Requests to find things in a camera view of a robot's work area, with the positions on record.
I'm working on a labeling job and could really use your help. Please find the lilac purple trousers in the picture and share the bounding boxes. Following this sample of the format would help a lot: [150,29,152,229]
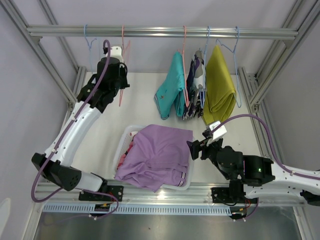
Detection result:
[114,124,195,193]

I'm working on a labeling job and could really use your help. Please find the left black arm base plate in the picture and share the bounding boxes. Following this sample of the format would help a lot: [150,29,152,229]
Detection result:
[78,185,124,202]

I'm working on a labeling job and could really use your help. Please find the white slotted cable duct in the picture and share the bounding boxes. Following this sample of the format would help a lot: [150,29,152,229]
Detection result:
[42,203,232,216]

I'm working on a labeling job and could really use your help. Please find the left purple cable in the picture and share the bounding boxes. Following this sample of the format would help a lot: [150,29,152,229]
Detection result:
[30,39,120,221]

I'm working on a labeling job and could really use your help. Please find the purple white patterned trousers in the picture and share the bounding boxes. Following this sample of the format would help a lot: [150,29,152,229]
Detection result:
[182,50,205,120]

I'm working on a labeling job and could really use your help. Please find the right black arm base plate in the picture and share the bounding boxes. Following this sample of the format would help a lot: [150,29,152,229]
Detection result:
[211,187,258,207]

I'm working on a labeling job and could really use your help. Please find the pink wire hanger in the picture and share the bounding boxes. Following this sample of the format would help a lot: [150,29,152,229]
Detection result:
[178,25,190,107]
[117,24,132,107]

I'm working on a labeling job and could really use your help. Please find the olive yellow trousers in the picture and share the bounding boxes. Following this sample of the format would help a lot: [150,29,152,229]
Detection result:
[202,45,237,125]

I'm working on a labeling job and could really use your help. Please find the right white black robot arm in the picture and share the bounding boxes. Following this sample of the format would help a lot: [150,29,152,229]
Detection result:
[187,139,320,206]

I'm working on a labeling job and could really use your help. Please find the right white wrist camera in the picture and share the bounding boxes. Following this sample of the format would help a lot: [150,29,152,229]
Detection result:
[202,121,227,143]

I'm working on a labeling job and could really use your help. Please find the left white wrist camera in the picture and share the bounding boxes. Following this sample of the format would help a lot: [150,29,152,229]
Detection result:
[102,45,124,63]

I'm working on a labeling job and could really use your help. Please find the aluminium hanging rail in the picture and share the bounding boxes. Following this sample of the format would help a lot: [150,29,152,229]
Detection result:
[26,25,299,40]

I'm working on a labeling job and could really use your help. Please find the white plastic basket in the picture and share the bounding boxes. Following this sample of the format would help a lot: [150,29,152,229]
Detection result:
[112,124,196,191]

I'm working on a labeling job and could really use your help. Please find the aluminium frame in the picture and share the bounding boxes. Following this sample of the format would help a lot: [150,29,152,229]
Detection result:
[0,0,320,240]

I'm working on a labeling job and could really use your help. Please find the pink camouflage trousers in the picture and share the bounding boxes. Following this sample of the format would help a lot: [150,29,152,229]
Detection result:
[116,131,138,170]

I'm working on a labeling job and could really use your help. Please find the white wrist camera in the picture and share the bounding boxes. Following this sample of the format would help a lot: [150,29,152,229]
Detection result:
[102,45,124,63]
[202,121,227,143]

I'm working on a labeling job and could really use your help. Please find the teal trousers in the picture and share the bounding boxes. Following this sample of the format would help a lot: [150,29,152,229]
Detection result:
[154,51,185,120]

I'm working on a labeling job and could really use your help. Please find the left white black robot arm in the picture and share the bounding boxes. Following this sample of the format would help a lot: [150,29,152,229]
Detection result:
[31,57,129,201]

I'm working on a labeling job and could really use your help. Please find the light blue wire hanger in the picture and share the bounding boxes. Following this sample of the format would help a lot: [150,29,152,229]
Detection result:
[83,24,98,73]

